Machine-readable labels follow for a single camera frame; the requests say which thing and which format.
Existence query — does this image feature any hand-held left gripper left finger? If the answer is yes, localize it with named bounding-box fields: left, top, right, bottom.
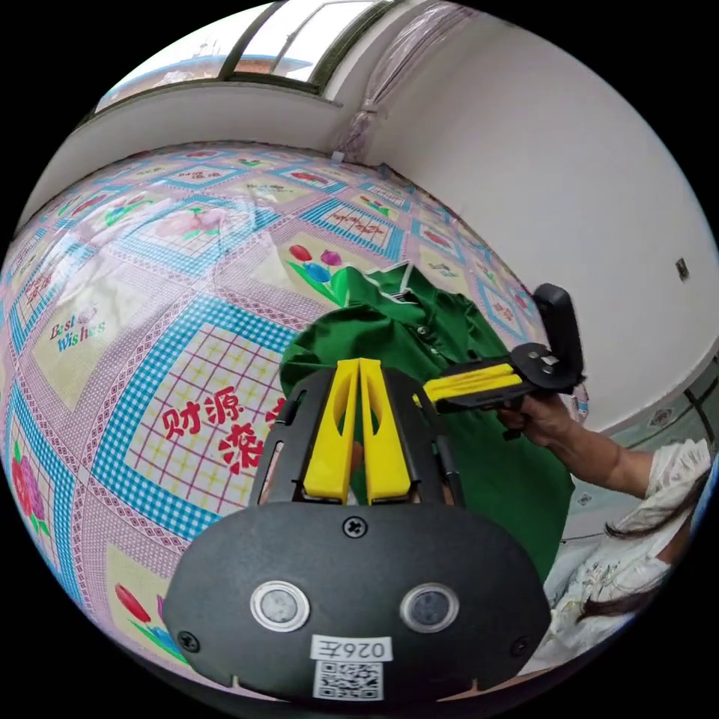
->
left=304, top=357, right=360, bottom=502

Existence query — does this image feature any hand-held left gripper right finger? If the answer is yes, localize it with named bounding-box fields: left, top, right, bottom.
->
left=359, top=357, right=421, bottom=504

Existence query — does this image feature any green short sleeve shirt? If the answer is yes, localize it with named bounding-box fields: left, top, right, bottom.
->
left=278, top=264, right=577, bottom=586

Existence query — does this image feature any person's right forearm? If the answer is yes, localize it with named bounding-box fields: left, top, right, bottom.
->
left=547, top=415, right=659, bottom=502

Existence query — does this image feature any person's right hand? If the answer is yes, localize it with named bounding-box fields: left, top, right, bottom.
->
left=496, top=392, right=576, bottom=449

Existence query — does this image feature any person's body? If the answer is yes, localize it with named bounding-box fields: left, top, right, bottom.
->
left=540, top=437, right=718, bottom=676

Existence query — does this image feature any bed with printed sheet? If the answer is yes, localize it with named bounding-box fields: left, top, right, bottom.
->
left=0, top=140, right=591, bottom=670

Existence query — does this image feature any pink sheer curtain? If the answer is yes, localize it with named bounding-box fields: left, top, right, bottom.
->
left=335, top=4, right=485, bottom=165

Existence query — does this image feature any window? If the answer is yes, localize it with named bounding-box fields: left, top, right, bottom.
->
left=92, top=0, right=395, bottom=117

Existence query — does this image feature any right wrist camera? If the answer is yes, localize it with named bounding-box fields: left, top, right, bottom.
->
left=533, top=282, right=587, bottom=384

